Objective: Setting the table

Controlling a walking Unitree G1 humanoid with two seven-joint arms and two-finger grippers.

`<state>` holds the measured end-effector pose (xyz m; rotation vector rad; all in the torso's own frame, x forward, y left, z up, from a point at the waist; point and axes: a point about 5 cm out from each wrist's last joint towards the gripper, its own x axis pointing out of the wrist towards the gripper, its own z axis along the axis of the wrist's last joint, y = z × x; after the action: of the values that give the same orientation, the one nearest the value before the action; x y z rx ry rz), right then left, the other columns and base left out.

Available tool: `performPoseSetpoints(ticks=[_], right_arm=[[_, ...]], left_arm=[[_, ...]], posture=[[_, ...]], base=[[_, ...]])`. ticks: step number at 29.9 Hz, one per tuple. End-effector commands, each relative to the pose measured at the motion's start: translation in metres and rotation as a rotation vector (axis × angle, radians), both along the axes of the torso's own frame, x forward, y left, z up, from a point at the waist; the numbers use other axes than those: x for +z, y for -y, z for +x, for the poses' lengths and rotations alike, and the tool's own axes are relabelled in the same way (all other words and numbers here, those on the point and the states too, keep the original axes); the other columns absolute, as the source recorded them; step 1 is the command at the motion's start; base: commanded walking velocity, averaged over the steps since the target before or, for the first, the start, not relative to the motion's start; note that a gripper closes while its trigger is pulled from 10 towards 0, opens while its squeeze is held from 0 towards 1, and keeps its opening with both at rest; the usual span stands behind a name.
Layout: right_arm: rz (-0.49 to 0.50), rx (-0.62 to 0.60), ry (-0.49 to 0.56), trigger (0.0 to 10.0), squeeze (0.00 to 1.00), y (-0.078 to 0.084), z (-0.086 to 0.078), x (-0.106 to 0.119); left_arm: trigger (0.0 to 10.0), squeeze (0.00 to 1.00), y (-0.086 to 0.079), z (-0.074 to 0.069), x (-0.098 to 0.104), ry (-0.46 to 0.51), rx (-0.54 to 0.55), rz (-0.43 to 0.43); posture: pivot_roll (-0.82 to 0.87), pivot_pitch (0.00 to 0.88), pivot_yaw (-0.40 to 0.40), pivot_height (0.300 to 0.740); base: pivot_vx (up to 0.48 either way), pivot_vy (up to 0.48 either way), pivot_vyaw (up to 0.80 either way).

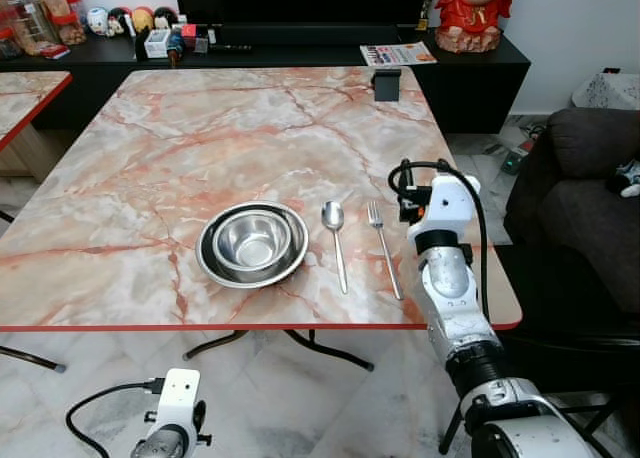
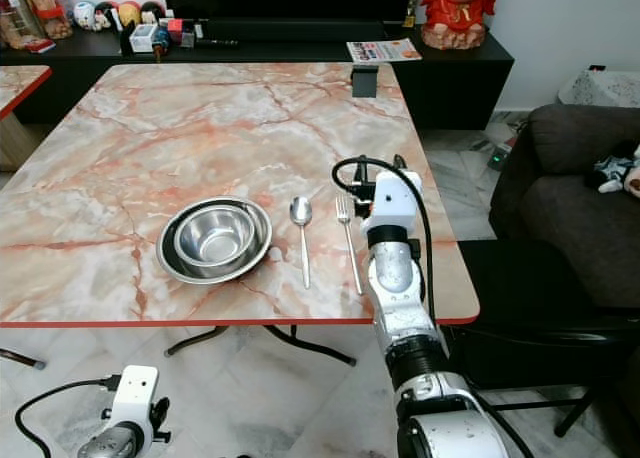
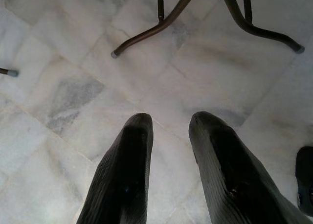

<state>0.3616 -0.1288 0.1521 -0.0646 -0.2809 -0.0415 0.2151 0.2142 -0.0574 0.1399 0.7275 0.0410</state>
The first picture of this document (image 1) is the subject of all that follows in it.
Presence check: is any silver metal fork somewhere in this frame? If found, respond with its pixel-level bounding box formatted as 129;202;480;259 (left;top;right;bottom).
366;201;404;302

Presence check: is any silver metal spoon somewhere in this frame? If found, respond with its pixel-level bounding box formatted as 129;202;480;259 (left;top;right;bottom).
320;200;350;296

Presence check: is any small black stand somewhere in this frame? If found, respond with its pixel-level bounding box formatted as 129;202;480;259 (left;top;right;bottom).
371;68;404;102

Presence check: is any black TV console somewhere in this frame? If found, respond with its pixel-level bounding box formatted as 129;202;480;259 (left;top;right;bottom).
0;26;532;131

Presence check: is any round steel plate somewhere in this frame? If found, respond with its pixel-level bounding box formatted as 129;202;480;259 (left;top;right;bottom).
195;200;311;290

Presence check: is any printed paper flyer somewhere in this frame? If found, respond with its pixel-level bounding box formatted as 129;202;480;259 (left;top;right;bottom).
359;42;439;68

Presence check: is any stainless steel bowl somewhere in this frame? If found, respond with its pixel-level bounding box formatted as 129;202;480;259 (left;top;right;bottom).
212;207;302;275

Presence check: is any dark brown sofa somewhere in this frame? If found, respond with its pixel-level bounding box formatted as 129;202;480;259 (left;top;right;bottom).
503;106;640;314

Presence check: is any red fortune god figurine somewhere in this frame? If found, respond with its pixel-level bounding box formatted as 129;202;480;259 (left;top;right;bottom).
432;0;521;54

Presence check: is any black side table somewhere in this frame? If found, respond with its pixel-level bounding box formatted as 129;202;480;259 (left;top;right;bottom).
497;243;640;449

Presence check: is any black white plush toy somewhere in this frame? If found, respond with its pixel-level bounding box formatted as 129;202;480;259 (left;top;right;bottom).
610;160;640;197

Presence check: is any marble top folding table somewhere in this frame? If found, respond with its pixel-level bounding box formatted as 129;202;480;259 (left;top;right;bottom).
0;66;523;371
0;71;73;151

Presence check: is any white lace cloth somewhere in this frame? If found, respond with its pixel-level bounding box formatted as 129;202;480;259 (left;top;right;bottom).
570;70;640;111

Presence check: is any black flat television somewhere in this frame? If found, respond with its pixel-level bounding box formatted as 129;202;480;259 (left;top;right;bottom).
174;0;431;29

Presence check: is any small white box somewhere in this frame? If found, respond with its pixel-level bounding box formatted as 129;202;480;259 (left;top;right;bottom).
145;30;171;59

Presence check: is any black round plush figurine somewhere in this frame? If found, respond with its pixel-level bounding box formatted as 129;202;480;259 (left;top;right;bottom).
153;5;179;31

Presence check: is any light wooden drawer cabinet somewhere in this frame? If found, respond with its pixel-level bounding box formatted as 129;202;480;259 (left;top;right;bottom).
0;128;51;179

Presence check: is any yellow round plush figurine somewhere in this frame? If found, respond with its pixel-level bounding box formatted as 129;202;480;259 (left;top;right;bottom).
131;5;155;34

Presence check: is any black white plush figurine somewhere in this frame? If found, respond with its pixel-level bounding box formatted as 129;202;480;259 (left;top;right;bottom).
107;6;131;36

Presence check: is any white round plush figurine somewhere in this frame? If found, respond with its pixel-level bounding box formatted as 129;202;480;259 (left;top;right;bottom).
86;6;109;36

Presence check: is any orange snack jar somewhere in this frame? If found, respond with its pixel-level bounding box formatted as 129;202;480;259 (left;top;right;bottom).
42;0;87;45

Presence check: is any tall clear snack jar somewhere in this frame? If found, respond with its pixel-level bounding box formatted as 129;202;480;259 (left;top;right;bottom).
5;0;61;55

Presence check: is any red lid clear jar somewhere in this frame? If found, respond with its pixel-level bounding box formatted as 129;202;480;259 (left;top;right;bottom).
0;23;21;59

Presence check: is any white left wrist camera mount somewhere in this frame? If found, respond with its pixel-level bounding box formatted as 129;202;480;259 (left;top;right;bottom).
158;369;204;434

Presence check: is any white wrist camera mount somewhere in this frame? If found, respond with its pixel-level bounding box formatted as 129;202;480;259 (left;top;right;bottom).
413;173;482;235
158;369;204;434

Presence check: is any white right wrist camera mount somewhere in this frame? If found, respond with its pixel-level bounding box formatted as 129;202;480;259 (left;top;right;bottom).
413;173;482;235

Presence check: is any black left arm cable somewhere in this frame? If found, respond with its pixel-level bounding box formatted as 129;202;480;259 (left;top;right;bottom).
66;378;166;458

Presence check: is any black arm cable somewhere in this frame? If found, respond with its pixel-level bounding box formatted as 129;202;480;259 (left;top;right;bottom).
388;158;491;324
66;378;166;458

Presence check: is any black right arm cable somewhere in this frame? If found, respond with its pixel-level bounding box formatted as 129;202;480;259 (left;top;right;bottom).
388;158;491;324

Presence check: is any power strip with switch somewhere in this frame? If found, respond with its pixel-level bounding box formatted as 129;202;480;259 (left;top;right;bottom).
500;148;531;176

